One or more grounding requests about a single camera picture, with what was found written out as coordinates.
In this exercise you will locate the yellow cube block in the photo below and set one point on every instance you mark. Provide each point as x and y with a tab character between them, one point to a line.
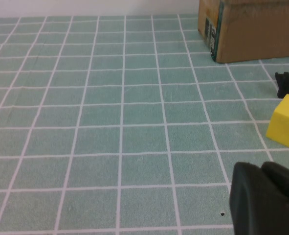
286	124

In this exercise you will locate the brown cardboard box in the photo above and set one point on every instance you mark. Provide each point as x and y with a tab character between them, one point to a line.
256	31

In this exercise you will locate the green checkered tablecloth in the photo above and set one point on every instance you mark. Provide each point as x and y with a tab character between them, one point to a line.
110	122

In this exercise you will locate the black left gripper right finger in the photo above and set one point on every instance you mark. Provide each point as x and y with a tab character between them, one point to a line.
286	183

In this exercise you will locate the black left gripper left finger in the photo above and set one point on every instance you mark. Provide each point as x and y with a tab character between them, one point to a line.
256	210

